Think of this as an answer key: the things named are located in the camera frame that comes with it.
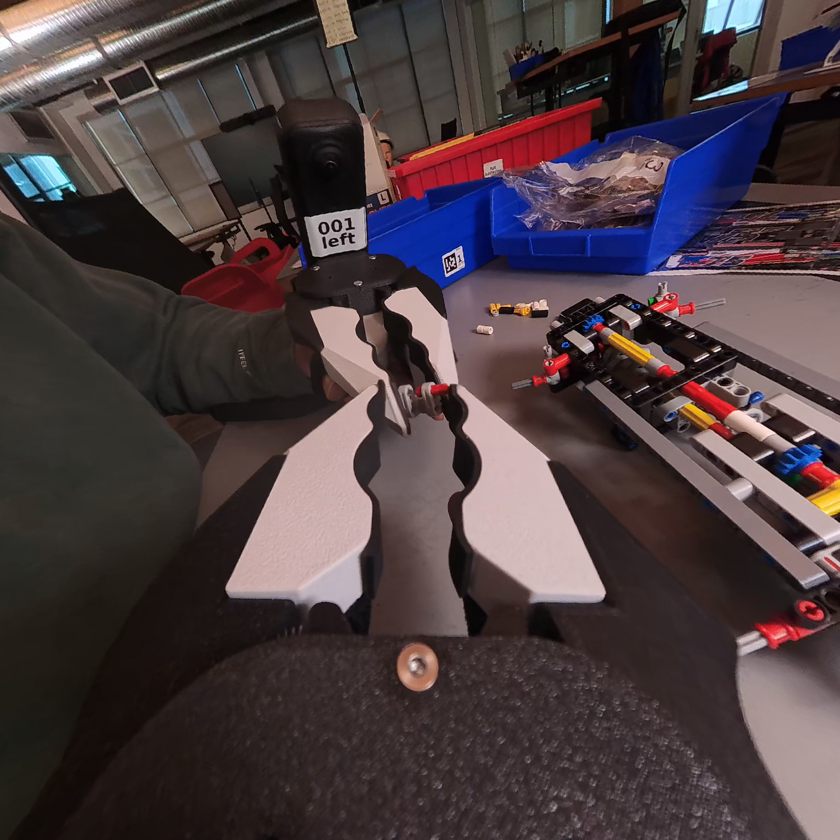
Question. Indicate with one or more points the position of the standing desk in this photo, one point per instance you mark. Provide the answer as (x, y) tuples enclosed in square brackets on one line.
[(590, 46)]

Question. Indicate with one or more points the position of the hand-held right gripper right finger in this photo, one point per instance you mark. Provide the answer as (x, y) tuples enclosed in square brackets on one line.
[(518, 525)]

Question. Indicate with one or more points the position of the silver ventilation duct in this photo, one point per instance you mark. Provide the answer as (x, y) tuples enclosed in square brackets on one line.
[(131, 39)]

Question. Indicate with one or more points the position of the dark wall monitor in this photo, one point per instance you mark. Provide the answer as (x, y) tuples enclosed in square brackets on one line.
[(239, 157)]

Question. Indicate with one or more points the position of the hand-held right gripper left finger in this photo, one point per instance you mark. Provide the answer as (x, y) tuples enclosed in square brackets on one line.
[(308, 525)]

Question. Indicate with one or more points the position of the person's left hand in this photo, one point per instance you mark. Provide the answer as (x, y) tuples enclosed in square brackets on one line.
[(336, 388)]

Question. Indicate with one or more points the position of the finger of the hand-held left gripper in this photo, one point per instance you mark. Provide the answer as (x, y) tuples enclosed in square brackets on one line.
[(426, 315), (341, 348)]

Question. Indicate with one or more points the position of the lego instruction booklet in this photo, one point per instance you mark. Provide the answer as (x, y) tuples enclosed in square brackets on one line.
[(754, 239)]

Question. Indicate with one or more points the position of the person's left forearm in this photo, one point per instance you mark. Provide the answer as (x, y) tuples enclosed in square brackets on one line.
[(216, 348)]

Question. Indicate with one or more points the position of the white black lego part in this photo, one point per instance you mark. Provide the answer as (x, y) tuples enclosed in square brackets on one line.
[(535, 308)]

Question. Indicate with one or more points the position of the large blue storage bin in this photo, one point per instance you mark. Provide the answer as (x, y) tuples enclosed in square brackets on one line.
[(709, 184)]

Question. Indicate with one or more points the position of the plastic bags of lego parts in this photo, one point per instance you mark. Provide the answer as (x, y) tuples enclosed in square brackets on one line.
[(590, 190)]

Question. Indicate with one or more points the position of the red plastic container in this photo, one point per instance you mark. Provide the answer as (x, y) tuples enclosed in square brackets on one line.
[(236, 282)]

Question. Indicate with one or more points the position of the hanging paper sign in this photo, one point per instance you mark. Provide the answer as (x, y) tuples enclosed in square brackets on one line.
[(336, 23)]

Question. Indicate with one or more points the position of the blue storage bin white label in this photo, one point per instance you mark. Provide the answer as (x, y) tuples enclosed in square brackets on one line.
[(420, 229)]

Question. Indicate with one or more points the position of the grey red lego connector assembly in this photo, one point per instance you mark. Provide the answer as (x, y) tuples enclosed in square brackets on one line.
[(426, 392)]

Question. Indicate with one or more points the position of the red storage bin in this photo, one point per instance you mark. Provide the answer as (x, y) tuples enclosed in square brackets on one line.
[(512, 144)]

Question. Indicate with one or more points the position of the lego car chassis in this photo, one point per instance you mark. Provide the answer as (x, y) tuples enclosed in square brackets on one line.
[(689, 354)]

